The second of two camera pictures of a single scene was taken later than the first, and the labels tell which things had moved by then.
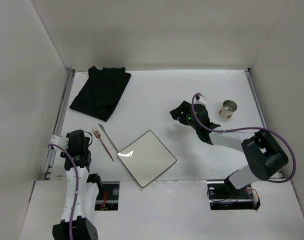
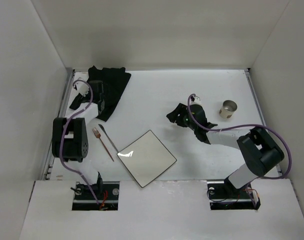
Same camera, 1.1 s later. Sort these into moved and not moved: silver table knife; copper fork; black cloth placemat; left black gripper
Moved: left black gripper
Not moved: silver table knife; copper fork; black cloth placemat
